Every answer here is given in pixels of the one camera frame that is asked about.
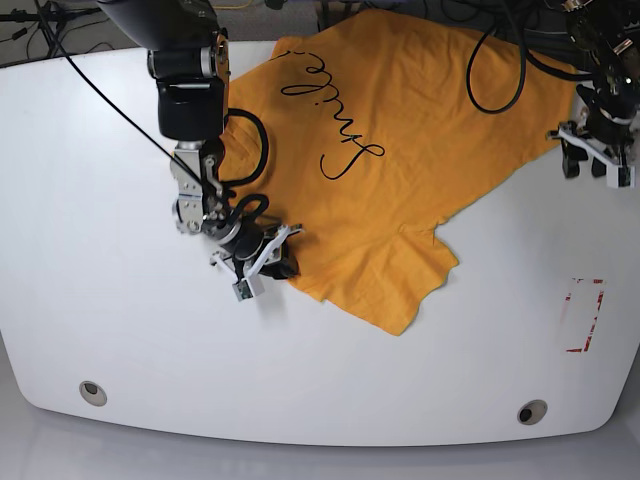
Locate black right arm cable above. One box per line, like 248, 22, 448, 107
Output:
37, 0, 274, 236

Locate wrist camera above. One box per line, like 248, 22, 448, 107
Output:
232, 276, 265, 302
606, 165, 636, 189

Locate yellow T-shirt with script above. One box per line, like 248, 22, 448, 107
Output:
229, 10, 574, 336

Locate table grommet hole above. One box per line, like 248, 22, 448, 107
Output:
517, 399, 548, 426
79, 381, 107, 407

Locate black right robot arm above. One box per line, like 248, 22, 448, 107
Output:
99, 1, 299, 282

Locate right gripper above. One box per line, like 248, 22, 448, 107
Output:
210, 222, 303, 280

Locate left table grommet hole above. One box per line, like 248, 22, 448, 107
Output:
79, 381, 107, 407

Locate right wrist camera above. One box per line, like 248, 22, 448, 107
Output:
232, 276, 265, 302

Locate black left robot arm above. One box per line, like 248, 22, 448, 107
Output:
547, 1, 639, 188

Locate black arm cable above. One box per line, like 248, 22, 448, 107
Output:
465, 0, 591, 116
37, 0, 274, 236

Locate right table grommet hole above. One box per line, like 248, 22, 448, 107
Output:
517, 399, 548, 426

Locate red tape rectangle marking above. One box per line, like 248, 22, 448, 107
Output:
560, 278, 606, 353

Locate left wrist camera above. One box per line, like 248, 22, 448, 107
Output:
606, 165, 636, 189

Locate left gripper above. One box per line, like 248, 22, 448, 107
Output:
546, 107, 639, 179

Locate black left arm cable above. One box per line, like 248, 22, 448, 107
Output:
465, 0, 591, 116

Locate black tripod stand legs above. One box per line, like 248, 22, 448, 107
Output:
1, 1, 109, 61

